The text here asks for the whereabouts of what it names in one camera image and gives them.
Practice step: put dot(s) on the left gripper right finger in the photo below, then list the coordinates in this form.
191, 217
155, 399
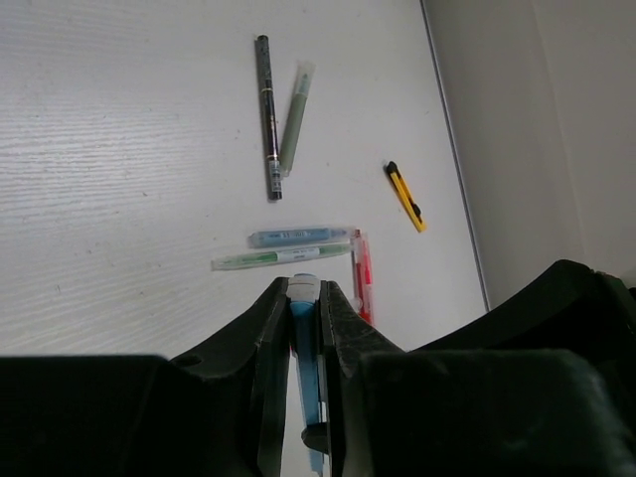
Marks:
368, 392

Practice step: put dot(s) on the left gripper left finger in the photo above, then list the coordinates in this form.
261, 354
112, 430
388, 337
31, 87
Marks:
232, 392

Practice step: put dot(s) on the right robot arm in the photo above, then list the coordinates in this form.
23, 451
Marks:
569, 306

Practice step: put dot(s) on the red pen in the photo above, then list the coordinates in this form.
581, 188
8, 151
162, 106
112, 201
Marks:
363, 277

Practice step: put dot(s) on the green pen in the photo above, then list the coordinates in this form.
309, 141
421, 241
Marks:
279, 256

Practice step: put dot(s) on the light blue marker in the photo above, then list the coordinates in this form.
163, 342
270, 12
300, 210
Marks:
299, 236

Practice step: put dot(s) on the yellow utility knife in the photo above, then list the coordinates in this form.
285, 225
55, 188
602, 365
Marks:
405, 197

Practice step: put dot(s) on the black pen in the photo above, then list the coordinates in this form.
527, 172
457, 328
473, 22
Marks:
269, 124

